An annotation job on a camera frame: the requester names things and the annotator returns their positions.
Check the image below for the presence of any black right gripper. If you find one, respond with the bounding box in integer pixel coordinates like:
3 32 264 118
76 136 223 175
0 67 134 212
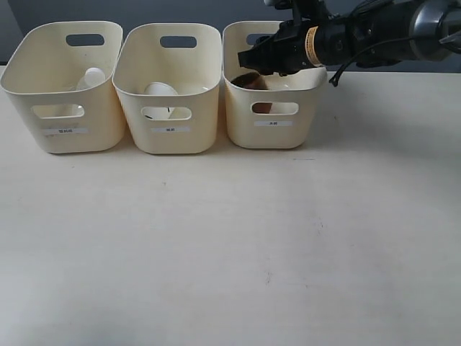
238 1 326 76

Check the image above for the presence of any brown wooden cup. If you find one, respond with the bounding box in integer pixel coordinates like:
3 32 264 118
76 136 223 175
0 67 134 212
231 72 272 114

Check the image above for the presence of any white paper cup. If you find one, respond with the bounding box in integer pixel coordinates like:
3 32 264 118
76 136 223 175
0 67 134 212
143 81 180 120

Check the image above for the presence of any clear plastic bottle white cap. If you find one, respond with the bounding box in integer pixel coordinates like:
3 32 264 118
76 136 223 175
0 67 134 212
75 67 106 91

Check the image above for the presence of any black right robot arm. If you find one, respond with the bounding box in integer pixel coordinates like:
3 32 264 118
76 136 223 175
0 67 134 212
238 1 460 84

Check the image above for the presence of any right cream plastic bin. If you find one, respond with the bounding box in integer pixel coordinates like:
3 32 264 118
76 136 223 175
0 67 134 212
223 21 328 149

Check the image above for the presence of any cream plastic bin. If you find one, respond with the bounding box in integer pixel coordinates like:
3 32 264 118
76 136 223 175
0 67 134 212
112 23 223 154
223 21 328 149
1 21 126 154

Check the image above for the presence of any middle cream plastic bin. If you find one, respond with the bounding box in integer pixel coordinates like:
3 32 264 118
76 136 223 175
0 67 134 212
112 23 223 154

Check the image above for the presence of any left cream plastic bin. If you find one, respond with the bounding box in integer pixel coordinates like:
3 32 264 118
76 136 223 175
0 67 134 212
1 21 126 154

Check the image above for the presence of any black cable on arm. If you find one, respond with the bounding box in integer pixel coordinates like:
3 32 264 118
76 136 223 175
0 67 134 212
328 35 411 87

